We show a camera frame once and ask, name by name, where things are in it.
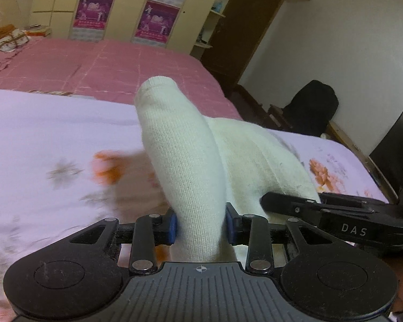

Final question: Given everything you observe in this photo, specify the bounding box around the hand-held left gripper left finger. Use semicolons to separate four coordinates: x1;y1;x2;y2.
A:
69;210;178;276

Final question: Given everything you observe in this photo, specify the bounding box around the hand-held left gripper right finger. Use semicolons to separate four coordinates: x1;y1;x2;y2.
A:
224;203;319;276

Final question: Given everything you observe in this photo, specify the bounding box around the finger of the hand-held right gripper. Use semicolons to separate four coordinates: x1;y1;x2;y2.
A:
260;192;323;225
320;192;388;210

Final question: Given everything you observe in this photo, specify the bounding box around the white knit sock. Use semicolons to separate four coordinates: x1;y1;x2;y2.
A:
204;116;322;263
134;76;229;263

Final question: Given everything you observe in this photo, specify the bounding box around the dark wooden chair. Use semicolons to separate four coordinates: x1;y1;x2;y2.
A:
234;84;294;132

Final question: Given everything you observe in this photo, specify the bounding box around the lavender floral blanket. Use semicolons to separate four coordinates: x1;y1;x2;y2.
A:
0;87;391;322

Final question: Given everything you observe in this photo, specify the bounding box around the pink checked bedsheet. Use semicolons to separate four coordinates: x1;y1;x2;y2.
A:
0;37;245;121

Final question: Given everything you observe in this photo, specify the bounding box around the dark wooden door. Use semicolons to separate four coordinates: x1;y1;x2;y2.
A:
201;0;288;89

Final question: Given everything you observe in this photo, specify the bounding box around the cream open shelf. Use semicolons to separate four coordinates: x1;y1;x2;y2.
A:
190;0;243;58

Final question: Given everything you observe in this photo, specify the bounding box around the cream wardrobe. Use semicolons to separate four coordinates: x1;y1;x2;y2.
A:
30;0;231;54

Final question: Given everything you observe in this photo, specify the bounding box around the stack of books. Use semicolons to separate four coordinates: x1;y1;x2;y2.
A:
23;24;53;38

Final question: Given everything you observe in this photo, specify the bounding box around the orange and white folded quilt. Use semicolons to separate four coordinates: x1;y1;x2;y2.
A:
0;23;30;54

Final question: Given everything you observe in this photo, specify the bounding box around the purple wall poster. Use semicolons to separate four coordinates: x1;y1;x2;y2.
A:
73;0;116;29
134;1;181;39

